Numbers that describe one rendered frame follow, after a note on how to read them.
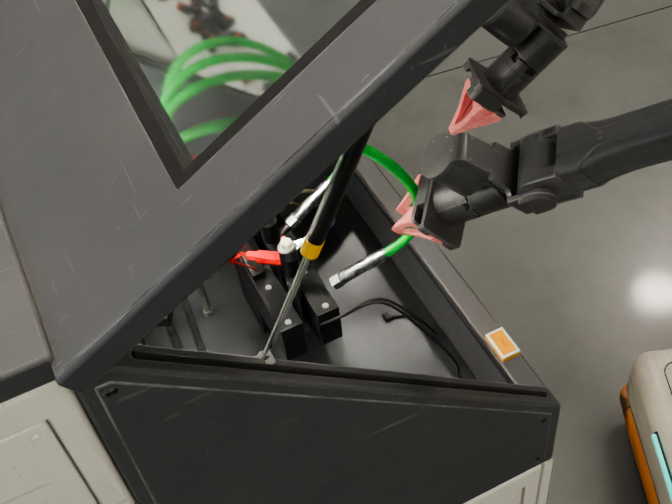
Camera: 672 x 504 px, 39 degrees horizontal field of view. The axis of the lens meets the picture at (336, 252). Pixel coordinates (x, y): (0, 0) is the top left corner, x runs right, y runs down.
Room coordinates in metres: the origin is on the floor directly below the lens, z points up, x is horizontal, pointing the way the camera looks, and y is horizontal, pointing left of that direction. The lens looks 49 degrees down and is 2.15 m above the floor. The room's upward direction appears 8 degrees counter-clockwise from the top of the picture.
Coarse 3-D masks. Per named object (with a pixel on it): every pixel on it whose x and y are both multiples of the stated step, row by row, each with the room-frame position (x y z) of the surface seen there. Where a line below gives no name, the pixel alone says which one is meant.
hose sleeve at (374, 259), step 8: (368, 256) 0.84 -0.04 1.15; (376, 256) 0.84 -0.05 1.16; (384, 256) 0.83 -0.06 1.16; (360, 264) 0.84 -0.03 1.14; (368, 264) 0.83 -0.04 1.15; (376, 264) 0.83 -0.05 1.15; (344, 272) 0.84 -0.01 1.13; (352, 272) 0.84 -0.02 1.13; (360, 272) 0.83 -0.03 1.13; (344, 280) 0.83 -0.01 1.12
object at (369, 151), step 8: (368, 144) 0.84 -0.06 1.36; (368, 152) 0.83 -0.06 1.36; (376, 152) 0.84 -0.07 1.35; (376, 160) 0.83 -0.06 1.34; (384, 160) 0.83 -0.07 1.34; (392, 160) 0.84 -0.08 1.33; (392, 168) 0.83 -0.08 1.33; (400, 168) 0.84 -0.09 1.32; (400, 176) 0.83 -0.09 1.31; (408, 176) 0.83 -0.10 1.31; (408, 184) 0.83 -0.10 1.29; (416, 184) 0.84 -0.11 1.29; (416, 192) 0.83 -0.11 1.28; (400, 240) 0.84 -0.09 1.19; (408, 240) 0.83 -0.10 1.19; (384, 248) 0.84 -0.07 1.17; (392, 248) 0.83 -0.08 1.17; (400, 248) 0.83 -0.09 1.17
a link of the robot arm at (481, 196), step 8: (488, 184) 0.75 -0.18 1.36; (480, 192) 0.76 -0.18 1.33; (488, 192) 0.76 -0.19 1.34; (496, 192) 0.75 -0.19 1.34; (504, 192) 0.75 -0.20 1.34; (472, 200) 0.77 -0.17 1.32; (480, 200) 0.76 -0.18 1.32; (488, 200) 0.75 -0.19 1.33; (496, 200) 0.75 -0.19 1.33; (504, 200) 0.74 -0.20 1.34; (480, 208) 0.76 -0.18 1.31; (488, 208) 0.75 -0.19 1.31; (496, 208) 0.75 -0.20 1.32; (504, 208) 0.75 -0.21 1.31
